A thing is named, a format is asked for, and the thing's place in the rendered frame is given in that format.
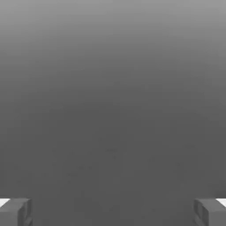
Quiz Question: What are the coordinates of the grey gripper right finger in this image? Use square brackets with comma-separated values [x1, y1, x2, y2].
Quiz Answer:
[193, 197, 226, 226]

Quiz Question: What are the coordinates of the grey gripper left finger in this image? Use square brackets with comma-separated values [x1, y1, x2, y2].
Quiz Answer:
[0, 197, 34, 226]

